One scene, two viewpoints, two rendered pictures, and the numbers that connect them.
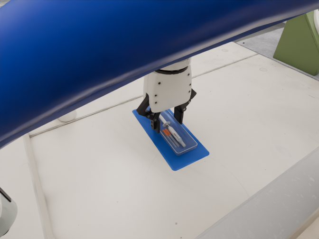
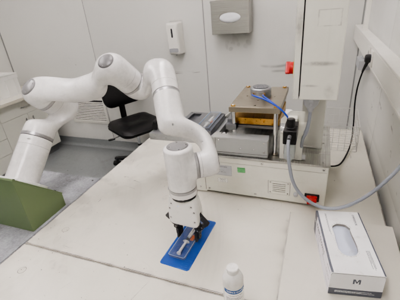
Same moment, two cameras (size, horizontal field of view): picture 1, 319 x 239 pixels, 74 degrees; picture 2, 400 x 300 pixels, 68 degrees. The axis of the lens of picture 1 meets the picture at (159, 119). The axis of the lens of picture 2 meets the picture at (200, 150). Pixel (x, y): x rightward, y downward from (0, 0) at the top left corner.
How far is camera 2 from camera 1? 104 cm
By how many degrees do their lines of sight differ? 94
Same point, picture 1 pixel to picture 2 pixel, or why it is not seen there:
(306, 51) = (50, 199)
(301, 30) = (36, 194)
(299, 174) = (234, 137)
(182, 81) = not seen: hidden behind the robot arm
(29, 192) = (288, 241)
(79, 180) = (262, 250)
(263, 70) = (66, 228)
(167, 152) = (206, 230)
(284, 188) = (239, 137)
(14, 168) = (293, 259)
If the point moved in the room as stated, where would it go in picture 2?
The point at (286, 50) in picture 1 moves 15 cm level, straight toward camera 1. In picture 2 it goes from (38, 215) to (79, 210)
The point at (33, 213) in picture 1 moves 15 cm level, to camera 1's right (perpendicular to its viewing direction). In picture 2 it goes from (290, 231) to (255, 209)
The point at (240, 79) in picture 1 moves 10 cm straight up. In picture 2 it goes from (91, 235) to (84, 212)
